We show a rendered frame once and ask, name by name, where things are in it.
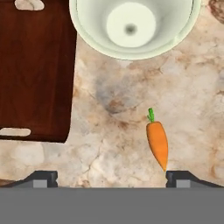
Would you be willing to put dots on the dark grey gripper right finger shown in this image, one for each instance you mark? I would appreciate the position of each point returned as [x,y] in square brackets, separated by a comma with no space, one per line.
[178,176]

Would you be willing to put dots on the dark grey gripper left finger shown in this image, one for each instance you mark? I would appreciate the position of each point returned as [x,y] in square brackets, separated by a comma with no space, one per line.
[43,177]

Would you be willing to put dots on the dark brown wooden tray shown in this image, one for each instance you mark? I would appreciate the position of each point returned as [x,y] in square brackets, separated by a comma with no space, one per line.
[35,67]

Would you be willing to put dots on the pale green bowl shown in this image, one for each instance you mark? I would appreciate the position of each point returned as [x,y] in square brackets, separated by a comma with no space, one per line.
[131,26]

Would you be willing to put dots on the orange carrot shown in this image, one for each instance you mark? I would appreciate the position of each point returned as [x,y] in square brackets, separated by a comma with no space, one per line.
[157,141]

